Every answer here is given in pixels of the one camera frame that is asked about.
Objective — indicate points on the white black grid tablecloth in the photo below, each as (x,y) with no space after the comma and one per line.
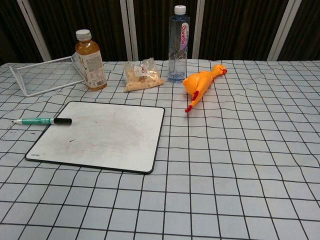
(200,162)

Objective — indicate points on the orange rubber chicken toy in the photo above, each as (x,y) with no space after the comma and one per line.
(197,82)

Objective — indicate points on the white screen frame post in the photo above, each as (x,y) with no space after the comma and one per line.
(198,27)
(281,30)
(33,27)
(128,30)

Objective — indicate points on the clear bag of snack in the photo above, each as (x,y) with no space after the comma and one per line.
(141,77)

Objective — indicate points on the green whiteboard marker black cap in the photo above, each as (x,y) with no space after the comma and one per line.
(37,121)

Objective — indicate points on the orange juice bottle white cap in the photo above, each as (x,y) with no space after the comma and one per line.
(90,62)

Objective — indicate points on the white board black frame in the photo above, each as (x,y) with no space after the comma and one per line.
(105,135)

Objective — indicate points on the clear water bottle white cap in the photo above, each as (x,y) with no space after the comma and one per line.
(178,50)

